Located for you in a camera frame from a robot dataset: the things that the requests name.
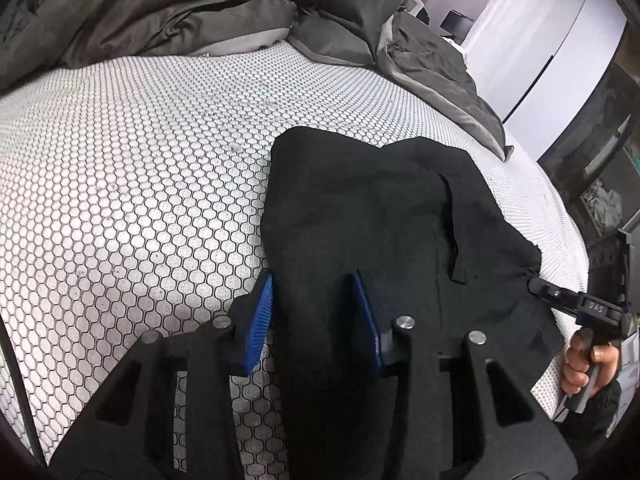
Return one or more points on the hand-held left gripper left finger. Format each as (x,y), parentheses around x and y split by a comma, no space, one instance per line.
(261,320)

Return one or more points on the black pants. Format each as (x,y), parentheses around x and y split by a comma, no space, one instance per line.
(360,200)

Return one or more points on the person's right forearm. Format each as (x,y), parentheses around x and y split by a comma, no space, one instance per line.
(595,420)

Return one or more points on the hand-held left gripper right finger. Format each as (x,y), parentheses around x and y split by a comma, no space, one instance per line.
(367,315)

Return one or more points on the white wardrobe door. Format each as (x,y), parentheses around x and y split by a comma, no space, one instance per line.
(540,60)

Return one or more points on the grey duvet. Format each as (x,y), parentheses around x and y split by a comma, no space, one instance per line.
(150,5)

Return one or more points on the person's right hand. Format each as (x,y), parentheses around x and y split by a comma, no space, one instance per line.
(607,362)

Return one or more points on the black monitor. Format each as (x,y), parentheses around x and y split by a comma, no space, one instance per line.
(456,24)

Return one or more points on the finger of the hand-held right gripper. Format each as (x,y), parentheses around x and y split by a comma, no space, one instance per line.
(547,291)

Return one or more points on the white honeycomb patterned mattress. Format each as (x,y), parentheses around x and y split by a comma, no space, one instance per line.
(125,160)

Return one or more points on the crumpled pale cloth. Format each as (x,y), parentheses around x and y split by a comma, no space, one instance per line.
(602,205)

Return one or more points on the dark glass wardrobe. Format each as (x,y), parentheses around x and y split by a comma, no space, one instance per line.
(600,110)

